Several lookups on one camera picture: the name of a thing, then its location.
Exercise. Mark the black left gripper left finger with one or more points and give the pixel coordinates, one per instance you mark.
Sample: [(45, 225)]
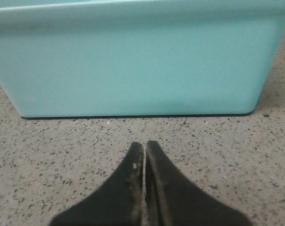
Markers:
[(117, 202)]

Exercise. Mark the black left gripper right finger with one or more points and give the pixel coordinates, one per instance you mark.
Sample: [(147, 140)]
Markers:
[(173, 200)]

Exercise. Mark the light blue storage box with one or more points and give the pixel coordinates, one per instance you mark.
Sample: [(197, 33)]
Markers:
[(77, 58)]

